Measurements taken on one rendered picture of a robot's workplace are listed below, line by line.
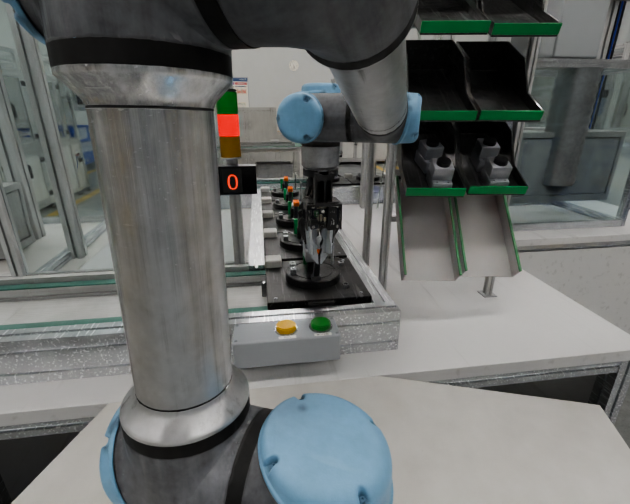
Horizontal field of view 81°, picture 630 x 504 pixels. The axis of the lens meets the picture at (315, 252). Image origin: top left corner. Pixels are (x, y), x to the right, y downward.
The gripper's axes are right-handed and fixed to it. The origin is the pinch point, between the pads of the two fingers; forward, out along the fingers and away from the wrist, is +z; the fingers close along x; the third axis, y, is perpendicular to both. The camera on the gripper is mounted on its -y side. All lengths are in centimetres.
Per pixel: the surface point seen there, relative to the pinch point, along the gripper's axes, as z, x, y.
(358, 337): 16.1, 7.6, 8.7
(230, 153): -20.8, -18.8, -18.6
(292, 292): 9.2, -5.9, -1.6
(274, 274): 9.3, -9.6, -12.4
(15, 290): 12, -75, -18
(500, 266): 5.4, 45.6, -0.4
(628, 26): -205, 845, -792
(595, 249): 27, 132, -56
